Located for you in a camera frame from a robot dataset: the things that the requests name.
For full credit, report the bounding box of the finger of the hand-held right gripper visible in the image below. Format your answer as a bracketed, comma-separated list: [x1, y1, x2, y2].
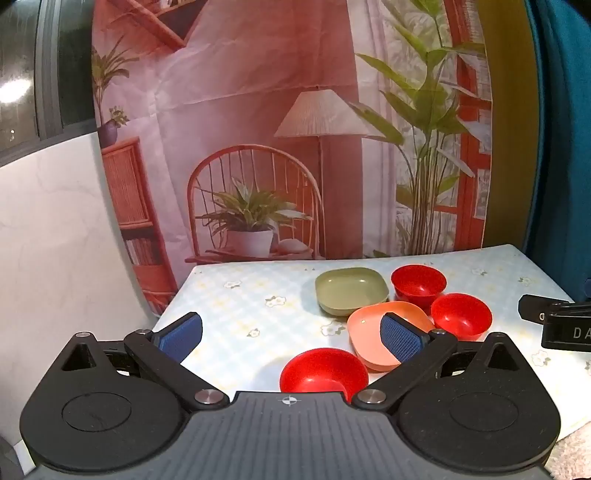
[518, 294, 571, 322]

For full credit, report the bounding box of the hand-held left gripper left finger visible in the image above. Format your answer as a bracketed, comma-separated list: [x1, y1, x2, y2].
[59, 312, 230, 412]

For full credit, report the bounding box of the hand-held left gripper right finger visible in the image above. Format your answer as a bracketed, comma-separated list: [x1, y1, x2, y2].
[353, 312, 527, 412]

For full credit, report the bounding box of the orange square plate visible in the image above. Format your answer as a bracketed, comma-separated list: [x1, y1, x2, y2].
[347, 301, 437, 372]

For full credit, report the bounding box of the red bowl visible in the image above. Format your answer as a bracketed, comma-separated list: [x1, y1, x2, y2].
[279, 348, 369, 401]
[431, 293, 493, 341]
[391, 264, 448, 309]

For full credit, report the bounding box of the green square plate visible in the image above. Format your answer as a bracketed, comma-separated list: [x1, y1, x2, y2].
[315, 267, 389, 317]

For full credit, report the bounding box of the floral tablecloth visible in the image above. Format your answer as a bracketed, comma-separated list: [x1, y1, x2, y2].
[152, 244, 591, 437]

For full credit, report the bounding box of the white fluffy garment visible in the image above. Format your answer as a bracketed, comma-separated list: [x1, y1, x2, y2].
[547, 440, 591, 480]

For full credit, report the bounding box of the teal curtain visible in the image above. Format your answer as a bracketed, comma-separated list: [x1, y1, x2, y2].
[524, 0, 591, 298]

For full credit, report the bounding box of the printed backdrop cloth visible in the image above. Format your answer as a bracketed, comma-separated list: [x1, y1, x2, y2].
[91, 0, 494, 319]

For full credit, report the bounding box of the dark window frame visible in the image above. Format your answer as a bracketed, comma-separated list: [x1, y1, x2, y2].
[0, 0, 100, 160]

